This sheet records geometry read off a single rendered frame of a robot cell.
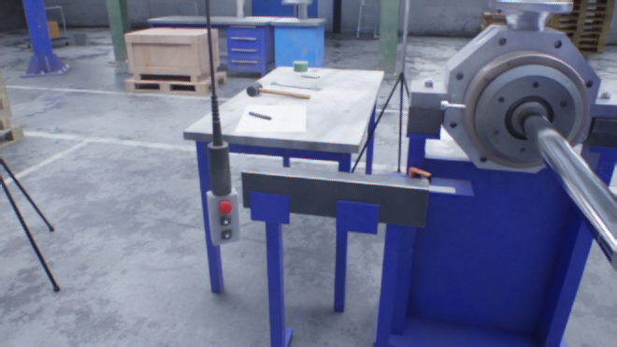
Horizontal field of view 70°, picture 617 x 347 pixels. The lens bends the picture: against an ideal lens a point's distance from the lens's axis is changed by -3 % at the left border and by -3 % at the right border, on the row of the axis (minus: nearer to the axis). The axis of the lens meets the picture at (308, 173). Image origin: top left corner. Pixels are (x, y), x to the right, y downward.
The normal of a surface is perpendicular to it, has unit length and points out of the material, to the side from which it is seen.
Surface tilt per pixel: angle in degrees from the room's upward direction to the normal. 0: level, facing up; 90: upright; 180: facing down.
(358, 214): 90
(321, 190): 90
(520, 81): 90
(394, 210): 90
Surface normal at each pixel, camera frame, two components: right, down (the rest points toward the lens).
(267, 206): -0.22, 0.40
